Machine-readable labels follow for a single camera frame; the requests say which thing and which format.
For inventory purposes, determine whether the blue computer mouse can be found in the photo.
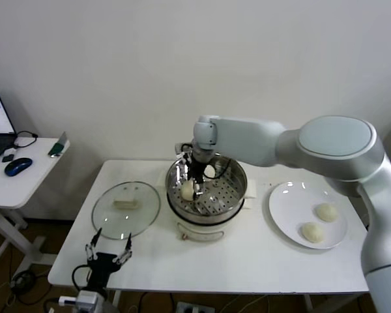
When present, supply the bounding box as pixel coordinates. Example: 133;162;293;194
4;157;33;177

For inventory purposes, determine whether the looped black usb cable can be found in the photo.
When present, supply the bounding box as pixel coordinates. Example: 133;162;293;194
12;130;38;150

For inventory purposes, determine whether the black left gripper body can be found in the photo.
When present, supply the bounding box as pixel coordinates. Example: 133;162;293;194
87;252;121;291

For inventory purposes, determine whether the round white plate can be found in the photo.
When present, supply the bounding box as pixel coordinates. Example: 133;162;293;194
268;181;349;250

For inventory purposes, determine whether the green silver flat tool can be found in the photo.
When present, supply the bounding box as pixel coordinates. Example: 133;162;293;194
48;132;68;159

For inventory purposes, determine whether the white side table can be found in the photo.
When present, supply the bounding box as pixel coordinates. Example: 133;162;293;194
0;138;70;273

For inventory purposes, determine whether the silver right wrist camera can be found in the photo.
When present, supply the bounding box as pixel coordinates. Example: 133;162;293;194
175;142;192;161

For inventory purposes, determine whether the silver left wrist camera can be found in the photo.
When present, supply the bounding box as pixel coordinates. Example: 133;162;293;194
75;290;107;313

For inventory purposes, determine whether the perforated steel steamer basket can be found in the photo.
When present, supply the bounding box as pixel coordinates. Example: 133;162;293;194
155;150;258;218

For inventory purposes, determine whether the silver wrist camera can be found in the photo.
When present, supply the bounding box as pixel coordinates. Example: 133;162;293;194
175;142;192;161
75;290;107;313

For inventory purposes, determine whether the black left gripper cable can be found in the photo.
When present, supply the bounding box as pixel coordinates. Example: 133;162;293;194
57;263;93;307

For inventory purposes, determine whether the round glass pot lid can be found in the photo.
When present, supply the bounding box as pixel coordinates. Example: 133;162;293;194
91;181;161;241

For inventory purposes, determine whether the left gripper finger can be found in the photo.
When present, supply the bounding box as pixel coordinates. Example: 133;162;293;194
84;227;102;260
113;232;134;264

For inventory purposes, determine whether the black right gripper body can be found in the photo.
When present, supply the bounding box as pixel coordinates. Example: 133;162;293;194
188;158;208;184

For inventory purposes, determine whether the coiled black floor cable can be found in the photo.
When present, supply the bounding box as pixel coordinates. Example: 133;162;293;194
8;270;65;309

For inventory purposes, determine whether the white electric cooker base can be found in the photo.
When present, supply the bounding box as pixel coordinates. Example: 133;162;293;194
165;192;253;244

